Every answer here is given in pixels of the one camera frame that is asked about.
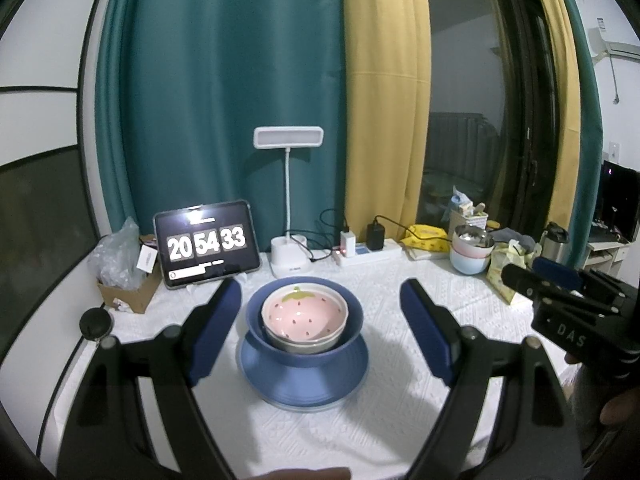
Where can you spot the white low cabinet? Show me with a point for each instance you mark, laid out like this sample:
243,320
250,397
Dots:
607,255

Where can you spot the white charger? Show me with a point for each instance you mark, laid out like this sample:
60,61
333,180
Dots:
347,242

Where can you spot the yellow curtain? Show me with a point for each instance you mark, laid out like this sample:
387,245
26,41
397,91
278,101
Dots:
385,110
571,160

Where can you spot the pink strawberry bowl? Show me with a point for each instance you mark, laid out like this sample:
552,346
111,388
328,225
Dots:
305,315

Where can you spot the white power strip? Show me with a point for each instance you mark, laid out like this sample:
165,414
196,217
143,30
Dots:
380,255

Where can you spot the dark thermos flask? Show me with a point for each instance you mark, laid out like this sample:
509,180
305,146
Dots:
552,247

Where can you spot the yellow tissue pack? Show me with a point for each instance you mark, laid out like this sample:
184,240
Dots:
502,280
510,257

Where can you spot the white flat pack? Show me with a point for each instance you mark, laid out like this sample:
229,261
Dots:
425,255

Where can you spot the black charger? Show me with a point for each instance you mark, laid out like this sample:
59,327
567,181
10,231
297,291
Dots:
375,236

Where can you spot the grey cloth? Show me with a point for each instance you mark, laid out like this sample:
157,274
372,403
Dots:
507,236

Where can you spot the dark glass door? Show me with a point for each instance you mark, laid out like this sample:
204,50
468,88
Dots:
465,85

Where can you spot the small yellow object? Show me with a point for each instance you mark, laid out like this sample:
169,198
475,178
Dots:
493,224

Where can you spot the white wall socket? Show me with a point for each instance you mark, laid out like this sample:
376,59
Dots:
613,151

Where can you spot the person's right hand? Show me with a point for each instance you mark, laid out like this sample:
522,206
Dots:
622,410

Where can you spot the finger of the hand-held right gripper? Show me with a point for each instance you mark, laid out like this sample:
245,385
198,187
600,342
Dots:
552,270
520,280

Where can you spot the teal curtain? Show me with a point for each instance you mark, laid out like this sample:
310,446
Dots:
200,85
592,185

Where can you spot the white lace tablecloth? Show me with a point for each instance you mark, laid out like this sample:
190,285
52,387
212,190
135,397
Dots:
325,440

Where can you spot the black monitor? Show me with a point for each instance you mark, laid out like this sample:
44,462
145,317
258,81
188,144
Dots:
620,200

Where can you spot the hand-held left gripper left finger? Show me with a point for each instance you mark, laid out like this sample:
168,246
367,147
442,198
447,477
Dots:
215,330

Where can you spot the white desk lamp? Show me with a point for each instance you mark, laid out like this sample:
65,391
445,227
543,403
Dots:
287,137

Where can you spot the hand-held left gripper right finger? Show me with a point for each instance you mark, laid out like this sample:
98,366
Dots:
425,335

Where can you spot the light blue bowl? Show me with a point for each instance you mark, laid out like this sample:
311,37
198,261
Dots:
467,262

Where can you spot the pale green bowl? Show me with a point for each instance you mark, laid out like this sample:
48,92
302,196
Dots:
300,347

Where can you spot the pink bowl with steel liner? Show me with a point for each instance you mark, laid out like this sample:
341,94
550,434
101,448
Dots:
470,235

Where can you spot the person's left hand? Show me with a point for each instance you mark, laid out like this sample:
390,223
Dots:
300,475

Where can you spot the white air conditioner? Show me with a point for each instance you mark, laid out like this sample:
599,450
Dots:
620,50

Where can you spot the blue plate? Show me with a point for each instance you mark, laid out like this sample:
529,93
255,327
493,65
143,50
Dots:
300,385

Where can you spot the tablet with clock display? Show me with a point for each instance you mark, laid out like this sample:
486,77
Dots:
205,245

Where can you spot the clear plastic bag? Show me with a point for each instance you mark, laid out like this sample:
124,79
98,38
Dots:
117,255

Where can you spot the blue and white pack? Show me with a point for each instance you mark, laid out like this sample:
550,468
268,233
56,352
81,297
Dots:
457,202

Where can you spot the yellow wipes packet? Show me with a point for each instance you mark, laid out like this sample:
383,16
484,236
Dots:
425,235

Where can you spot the cardboard box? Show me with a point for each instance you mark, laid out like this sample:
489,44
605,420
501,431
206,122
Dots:
132,297

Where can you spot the white woven basket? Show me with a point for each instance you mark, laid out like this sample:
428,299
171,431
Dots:
475,221

